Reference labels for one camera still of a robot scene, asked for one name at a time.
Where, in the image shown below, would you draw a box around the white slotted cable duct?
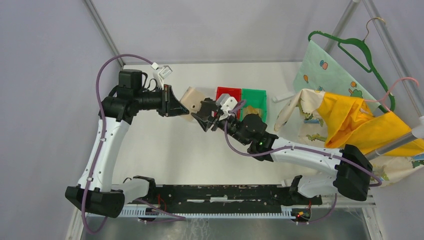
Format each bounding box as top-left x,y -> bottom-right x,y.
86,206 -> 296,220

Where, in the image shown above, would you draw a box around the cream cartoon print cloth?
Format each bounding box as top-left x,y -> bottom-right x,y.
274,89 -> 424,186

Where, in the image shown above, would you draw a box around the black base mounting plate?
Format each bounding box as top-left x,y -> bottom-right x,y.
142,184 -> 323,214

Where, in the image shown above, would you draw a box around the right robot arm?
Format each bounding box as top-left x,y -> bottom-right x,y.
191,94 -> 375,204

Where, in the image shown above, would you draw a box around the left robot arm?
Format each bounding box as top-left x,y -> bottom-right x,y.
65,65 -> 189,218

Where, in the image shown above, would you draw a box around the metal clothes rail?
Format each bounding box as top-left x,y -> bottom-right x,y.
365,116 -> 424,161

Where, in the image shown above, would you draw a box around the red plastic bin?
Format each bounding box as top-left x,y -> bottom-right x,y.
215,86 -> 242,102

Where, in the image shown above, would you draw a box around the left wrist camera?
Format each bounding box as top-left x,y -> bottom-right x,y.
150,62 -> 173,90

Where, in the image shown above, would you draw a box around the light green cartoon cloth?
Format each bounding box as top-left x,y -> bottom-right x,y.
293,40 -> 392,111

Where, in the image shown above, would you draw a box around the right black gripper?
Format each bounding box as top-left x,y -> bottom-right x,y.
191,100 -> 250,146

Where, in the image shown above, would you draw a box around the aluminium rail frame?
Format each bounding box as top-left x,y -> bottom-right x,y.
74,184 -> 377,208

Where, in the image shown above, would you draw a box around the gold cards stack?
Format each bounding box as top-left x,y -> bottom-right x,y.
243,105 -> 263,119

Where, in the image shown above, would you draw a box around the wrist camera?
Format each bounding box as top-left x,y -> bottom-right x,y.
150,62 -> 173,90
215,93 -> 238,119

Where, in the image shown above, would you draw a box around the yellow cloth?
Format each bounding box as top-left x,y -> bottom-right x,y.
316,92 -> 412,154

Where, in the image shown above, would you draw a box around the pink clothes hanger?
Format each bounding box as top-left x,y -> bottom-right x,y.
362,76 -> 421,114

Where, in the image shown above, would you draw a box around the green clothes hanger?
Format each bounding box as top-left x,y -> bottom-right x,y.
307,31 -> 396,114

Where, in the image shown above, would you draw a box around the green plastic bin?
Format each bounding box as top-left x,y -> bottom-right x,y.
240,88 -> 268,123

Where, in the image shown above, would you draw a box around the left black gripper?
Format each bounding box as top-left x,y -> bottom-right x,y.
134,84 -> 189,117

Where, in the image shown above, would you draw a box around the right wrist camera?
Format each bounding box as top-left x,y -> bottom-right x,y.
215,93 -> 238,119

